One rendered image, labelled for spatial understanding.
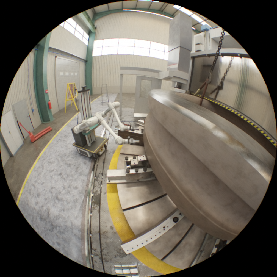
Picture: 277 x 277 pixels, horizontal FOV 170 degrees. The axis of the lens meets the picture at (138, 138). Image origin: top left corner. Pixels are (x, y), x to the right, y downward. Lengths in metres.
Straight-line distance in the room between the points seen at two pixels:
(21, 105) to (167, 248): 7.85
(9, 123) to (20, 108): 1.38
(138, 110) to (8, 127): 7.23
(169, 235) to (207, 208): 0.86
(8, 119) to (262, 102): 9.36
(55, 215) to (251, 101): 5.79
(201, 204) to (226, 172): 0.47
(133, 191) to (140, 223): 0.60
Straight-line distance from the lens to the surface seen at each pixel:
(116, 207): 1.97
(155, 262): 2.10
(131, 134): 2.43
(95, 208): 2.05
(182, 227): 1.80
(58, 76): 10.04
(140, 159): 1.47
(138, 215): 1.62
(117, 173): 1.76
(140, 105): 5.23
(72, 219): 2.21
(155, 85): 5.26
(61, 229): 2.35
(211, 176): 0.88
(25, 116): 7.11
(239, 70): 4.25
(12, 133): 6.06
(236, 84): 4.11
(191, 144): 0.70
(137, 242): 1.24
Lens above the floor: 1.91
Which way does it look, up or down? 34 degrees down
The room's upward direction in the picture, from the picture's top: 5 degrees clockwise
